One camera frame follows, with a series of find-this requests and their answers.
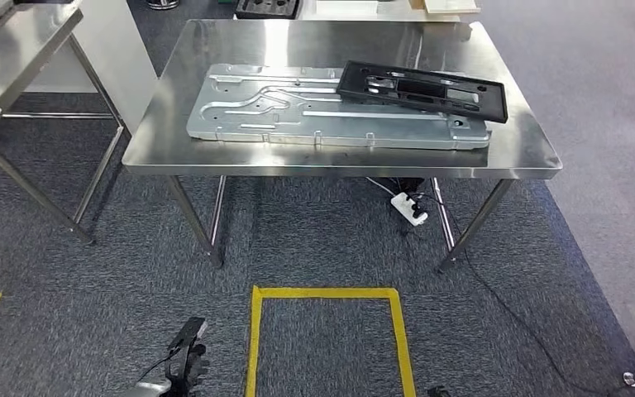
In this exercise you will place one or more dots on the stainless steel side table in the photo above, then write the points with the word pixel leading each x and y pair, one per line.
pixel 21 44

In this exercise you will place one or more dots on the stainless steel workbench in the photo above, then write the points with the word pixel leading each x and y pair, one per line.
pixel 350 159

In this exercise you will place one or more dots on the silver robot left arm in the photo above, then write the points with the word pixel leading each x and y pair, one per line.
pixel 142 390

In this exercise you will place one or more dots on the stamped silver metal plate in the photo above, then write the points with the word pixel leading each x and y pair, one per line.
pixel 273 126

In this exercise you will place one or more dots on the white power strip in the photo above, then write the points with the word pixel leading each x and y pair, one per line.
pixel 408 212

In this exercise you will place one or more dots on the flat white box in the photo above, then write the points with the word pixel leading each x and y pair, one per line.
pixel 345 6

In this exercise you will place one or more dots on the black foam tray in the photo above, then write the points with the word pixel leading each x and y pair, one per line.
pixel 268 8

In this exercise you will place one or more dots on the black plastic panel part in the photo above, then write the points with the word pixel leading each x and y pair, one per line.
pixel 487 104

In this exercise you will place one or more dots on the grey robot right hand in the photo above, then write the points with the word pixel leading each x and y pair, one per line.
pixel 439 392

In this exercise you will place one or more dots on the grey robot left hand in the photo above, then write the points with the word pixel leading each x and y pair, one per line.
pixel 186 372

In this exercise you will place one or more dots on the white cabinet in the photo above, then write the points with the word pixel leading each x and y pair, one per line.
pixel 115 55

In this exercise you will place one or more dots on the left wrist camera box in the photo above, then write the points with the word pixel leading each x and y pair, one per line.
pixel 186 334

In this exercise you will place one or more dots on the beige board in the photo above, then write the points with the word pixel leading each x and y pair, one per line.
pixel 449 5

